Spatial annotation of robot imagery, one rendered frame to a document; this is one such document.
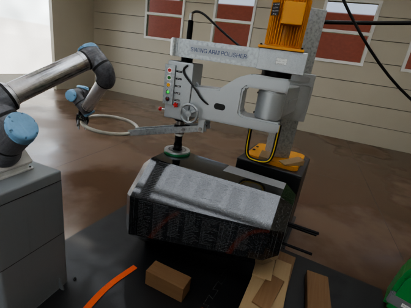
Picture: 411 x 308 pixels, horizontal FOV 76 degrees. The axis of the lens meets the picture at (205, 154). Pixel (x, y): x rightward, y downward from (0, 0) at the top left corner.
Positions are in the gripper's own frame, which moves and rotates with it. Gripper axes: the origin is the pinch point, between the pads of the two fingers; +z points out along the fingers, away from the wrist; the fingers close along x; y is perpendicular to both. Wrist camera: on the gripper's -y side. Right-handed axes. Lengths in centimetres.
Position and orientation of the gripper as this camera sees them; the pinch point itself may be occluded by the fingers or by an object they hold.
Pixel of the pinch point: (82, 128)
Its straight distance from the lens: 254.5
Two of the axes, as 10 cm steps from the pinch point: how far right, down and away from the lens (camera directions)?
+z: -2.0, 9.0, 3.8
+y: 2.0, 4.1, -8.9
